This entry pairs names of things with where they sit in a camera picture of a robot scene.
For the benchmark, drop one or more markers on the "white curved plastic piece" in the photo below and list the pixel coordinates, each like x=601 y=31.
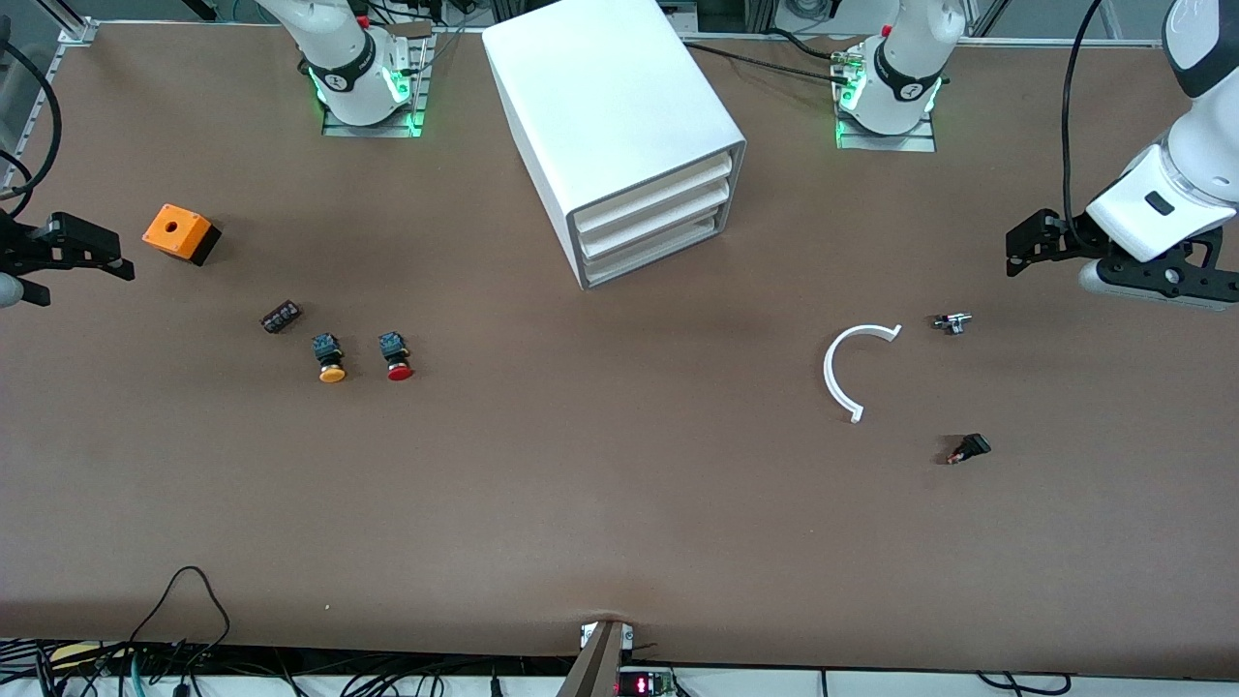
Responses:
x=828 y=373

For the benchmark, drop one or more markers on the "small black terminal block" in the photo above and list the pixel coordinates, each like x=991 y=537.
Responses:
x=281 y=318

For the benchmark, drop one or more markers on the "small black rocker switch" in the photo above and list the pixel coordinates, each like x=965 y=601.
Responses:
x=973 y=446

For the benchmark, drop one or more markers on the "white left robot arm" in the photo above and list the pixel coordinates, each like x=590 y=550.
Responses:
x=900 y=87

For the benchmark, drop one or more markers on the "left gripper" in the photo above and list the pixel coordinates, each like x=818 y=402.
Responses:
x=1077 y=235

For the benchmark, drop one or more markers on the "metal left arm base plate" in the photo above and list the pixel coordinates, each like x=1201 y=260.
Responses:
x=910 y=142

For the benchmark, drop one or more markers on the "red push button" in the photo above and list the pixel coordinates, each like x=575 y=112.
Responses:
x=399 y=371

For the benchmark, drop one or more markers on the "yellow push button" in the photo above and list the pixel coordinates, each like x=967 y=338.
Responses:
x=331 y=372

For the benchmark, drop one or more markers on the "orange box with black base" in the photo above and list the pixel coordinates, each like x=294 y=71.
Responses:
x=174 y=232

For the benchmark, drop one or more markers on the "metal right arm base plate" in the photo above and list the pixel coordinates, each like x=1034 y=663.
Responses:
x=373 y=130

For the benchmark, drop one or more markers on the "brown camera post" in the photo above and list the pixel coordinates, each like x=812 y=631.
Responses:
x=595 y=668

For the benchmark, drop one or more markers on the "white drawer cabinet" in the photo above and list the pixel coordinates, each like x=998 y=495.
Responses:
x=610 y=87

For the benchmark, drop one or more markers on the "white shallow drawer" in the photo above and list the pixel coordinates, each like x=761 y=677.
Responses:
x=649 y=194
x=649 y=252
x=649 y=223

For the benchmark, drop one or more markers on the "small metal toggle switch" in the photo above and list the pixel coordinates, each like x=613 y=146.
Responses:
x=953 y=322

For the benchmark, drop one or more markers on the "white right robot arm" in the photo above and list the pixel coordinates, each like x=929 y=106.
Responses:
x=348 y=58

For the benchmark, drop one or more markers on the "small red led display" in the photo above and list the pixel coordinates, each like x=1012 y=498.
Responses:
x=644 y=685

